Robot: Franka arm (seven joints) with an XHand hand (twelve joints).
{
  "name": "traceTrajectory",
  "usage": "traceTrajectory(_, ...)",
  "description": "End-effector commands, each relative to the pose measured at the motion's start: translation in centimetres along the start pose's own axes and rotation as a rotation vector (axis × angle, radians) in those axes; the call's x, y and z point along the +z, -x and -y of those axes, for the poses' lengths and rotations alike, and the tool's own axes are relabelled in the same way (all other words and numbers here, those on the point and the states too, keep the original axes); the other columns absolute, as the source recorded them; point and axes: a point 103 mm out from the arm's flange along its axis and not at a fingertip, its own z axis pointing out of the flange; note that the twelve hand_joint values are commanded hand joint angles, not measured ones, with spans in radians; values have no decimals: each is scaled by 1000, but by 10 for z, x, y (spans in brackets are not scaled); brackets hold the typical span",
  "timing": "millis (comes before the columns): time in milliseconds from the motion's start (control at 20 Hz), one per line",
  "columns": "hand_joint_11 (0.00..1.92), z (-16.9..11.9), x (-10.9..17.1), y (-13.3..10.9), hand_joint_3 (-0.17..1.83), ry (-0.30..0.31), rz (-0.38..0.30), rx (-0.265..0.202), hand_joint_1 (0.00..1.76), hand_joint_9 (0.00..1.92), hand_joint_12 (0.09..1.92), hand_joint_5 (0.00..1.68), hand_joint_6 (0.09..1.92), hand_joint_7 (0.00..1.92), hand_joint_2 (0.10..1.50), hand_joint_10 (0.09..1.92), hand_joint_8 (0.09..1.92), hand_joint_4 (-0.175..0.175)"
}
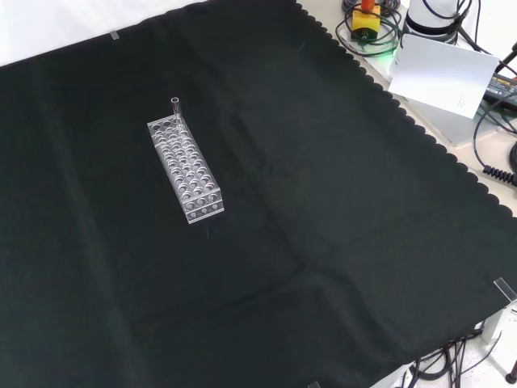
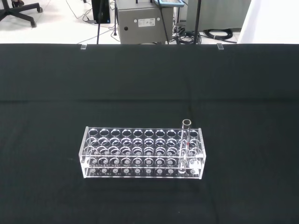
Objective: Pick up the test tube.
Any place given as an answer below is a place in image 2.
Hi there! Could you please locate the clear plastic test tube rack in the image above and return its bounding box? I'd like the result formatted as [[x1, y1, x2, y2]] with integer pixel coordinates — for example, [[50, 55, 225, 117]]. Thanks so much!
[[79, 126, 206, 180]]

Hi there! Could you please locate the grey metal cabinet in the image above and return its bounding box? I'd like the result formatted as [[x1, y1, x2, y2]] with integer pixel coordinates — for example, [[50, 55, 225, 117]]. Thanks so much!
[[116, 0, 180, 45]]

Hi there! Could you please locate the black computer tower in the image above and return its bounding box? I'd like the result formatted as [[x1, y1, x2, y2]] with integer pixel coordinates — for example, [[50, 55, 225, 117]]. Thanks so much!
[[91, 0, 111, 25]]

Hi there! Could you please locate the white board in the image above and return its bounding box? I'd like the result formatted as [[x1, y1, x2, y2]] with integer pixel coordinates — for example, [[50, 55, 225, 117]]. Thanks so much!
[[236, 0, 299, 45]]

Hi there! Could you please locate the black tripod leg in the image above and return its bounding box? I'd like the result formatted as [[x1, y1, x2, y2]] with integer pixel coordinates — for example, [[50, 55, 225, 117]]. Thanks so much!
[[96, 0, 105, 45]]

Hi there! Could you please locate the coiled black cable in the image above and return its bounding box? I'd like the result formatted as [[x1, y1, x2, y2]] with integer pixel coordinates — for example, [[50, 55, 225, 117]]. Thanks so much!
[[202, 28, 238, 44]]

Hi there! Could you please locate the blue tray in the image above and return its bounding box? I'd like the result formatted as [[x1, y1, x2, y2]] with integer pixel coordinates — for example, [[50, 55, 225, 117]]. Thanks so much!
[[153, 0, 185, 7]]

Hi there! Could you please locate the black stand pole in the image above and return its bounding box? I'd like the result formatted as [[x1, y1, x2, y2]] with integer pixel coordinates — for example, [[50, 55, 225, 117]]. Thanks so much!
[[193, 0, 202, 45]]

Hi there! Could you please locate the black bench cloth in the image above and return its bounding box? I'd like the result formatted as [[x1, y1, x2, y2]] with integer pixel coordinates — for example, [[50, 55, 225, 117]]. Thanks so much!
[[0, 43, 299, 224]]

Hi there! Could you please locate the tangled black cable bundle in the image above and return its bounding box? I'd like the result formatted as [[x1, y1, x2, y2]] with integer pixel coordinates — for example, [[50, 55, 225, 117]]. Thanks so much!
[[172, 22, 202, 45]]

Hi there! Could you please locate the black office chair base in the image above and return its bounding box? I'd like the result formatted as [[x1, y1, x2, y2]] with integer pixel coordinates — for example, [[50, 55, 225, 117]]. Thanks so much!
[[0, 0, 43, 28]]

